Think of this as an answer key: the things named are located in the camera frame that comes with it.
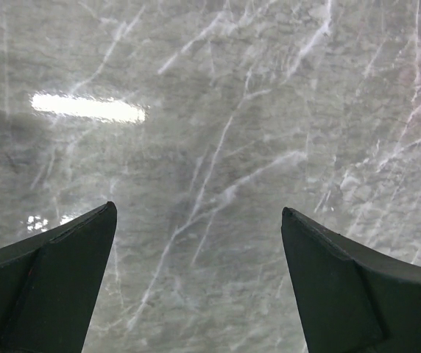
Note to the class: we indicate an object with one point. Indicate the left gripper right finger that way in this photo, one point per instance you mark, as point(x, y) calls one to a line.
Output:
point(350, 298)

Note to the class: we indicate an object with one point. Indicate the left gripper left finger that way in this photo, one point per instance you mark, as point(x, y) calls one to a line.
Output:
point(49, 283)

